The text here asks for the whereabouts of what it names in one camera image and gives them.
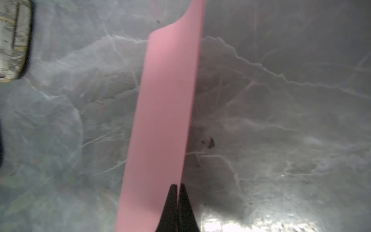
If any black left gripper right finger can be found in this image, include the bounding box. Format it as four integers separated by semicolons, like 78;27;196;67
178;184;200;232

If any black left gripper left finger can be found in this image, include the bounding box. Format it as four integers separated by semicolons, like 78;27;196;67
155;184;178;232

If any pink rectangular paper sheet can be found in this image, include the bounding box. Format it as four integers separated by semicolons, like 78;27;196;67
115;1;205;232

